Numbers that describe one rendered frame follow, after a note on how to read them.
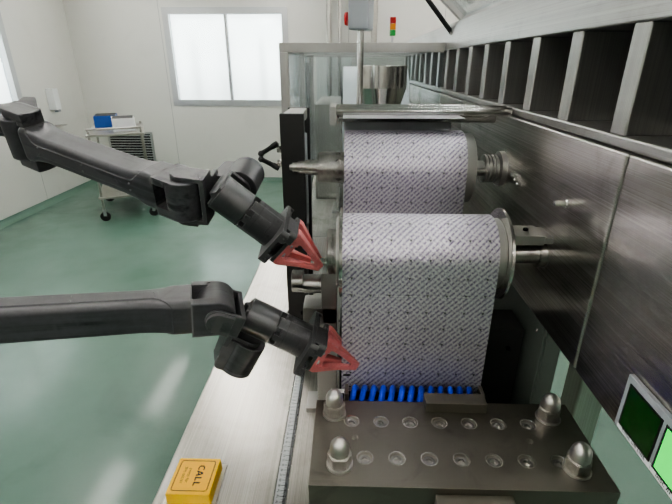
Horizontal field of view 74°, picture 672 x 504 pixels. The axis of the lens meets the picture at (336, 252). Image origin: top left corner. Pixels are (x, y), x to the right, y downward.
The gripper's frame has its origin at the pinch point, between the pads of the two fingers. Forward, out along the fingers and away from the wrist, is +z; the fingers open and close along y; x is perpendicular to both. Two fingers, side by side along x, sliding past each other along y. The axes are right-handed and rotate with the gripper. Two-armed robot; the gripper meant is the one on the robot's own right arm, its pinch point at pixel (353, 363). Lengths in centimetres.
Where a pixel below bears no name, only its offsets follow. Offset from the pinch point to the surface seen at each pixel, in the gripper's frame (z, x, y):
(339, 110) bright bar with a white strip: -20.6, 31.4, -30.1
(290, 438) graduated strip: -1.6, -20.6, -0.3
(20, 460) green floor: -69, -160, -72
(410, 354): 7.1, 6.4, 0.2
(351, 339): -2.7, 4.1, 0.2
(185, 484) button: -16.0, -25.6, 11.7
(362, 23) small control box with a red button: -24, 49, -58
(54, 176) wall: -273, -242, -460
